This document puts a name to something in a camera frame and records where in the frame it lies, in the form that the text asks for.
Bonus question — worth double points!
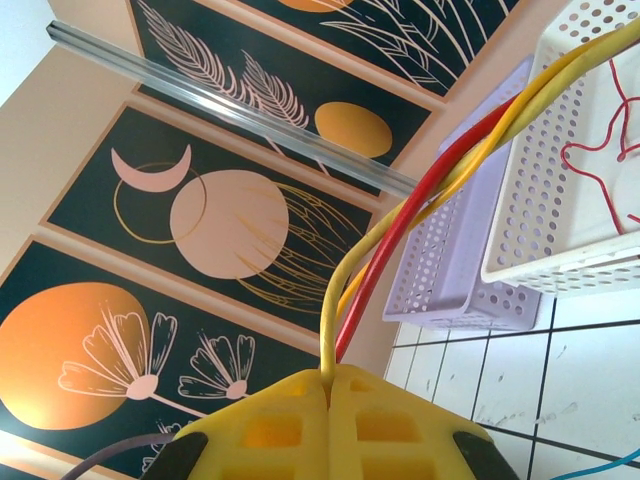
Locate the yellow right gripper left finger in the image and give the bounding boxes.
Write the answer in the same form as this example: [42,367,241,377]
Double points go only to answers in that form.
[187,368,330,480]

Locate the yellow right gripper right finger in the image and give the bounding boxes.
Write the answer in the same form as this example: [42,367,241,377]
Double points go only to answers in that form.
[328,364,476,480]

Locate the yellow cable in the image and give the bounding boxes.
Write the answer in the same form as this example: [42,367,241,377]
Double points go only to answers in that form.
[318,19,640,381]
[339,0,640,311]

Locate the blue cable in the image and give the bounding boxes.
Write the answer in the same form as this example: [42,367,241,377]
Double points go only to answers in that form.
[562,447,640,480]

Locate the purple perforated plastic basket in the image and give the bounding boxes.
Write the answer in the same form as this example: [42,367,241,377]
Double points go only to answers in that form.
[382,52,544,334]

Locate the white perforated plastic basket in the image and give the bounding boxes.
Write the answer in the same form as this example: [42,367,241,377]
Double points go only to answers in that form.
[479,0,640,301]

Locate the aluminium frame post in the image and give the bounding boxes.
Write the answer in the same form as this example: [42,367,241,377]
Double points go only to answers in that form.
[46,20,426,194]

